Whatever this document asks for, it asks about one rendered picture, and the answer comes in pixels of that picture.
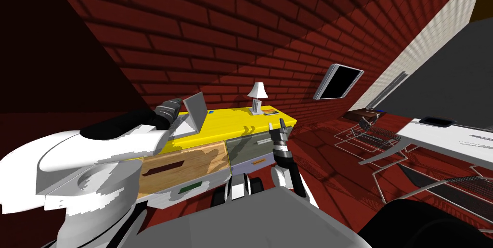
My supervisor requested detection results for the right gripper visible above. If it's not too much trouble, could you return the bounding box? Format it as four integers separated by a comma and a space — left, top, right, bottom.
268, 118, 290, 151

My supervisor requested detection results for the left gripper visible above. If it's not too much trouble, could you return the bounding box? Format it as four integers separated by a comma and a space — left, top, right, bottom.
164, 98, 183, 120

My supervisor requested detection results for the grey open laptop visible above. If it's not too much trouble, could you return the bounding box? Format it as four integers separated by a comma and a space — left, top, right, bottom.
169, 91, 209, 139

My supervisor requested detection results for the white table lamp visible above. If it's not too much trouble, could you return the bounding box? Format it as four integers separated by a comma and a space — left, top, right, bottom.
246, 82, 269, 116

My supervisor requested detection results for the grey drawer front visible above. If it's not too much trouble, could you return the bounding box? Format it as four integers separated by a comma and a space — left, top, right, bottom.
225, 130, 284, 166

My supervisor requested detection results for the yellow-topped desk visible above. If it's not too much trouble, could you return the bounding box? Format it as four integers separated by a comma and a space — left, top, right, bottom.
132, 106, 298, 211

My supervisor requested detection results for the wooden drawer front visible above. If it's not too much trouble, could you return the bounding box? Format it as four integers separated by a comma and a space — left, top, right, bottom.
136, 141, 232, 199

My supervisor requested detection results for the brown low table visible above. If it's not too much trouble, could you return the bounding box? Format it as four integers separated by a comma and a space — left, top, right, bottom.
341, 108, 388, 124

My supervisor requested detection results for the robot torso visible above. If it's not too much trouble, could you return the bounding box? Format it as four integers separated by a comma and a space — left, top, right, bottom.
132, 172, 372, 248

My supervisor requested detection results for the white table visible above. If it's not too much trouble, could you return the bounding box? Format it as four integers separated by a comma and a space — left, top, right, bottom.
358, 116, 493, 171

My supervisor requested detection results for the large dark grey panel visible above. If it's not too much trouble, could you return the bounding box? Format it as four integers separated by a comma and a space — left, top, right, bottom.
365, 16, 493, 133

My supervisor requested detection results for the dark slot drawer handle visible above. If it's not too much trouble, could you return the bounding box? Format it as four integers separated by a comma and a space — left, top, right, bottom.
141, 159, 186, 178

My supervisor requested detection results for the silver-framed black wall screen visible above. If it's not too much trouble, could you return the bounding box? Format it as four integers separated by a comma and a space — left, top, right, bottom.
312, 63, 365, 101

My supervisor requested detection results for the wire frame chair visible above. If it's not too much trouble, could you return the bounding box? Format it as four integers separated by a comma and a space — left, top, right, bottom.
371, 151, 493, 229
333, 115, 401, 153

